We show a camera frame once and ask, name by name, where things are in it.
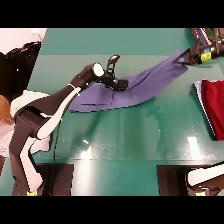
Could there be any white striped garment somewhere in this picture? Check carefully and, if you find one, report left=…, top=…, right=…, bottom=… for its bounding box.
left=0, top=128, right=52, bottom=158

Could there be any brown garment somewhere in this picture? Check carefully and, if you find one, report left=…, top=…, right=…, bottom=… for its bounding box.
left=0, top=95, right=17, bottom=126

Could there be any purple T-shirt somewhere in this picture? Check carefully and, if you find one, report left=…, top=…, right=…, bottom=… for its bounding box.
left=68, top=49, right=190, bottom=114

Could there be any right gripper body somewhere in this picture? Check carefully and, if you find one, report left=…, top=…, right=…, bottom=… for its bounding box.
left=187, top=45, right=205, bottom=65

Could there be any red garment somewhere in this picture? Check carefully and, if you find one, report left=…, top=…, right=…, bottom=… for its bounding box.
left=193, top=79, right=224, bottom=142

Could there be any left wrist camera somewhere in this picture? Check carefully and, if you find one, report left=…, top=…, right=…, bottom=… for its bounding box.
left=105, top=54, right=121, bottom=80

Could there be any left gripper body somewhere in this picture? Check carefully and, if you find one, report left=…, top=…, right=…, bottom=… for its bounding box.
left=99, top=75, right=130, bottom=92

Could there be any black garment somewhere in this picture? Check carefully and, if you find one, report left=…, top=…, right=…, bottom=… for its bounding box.
left=0, top=41, right=43, bottom=102

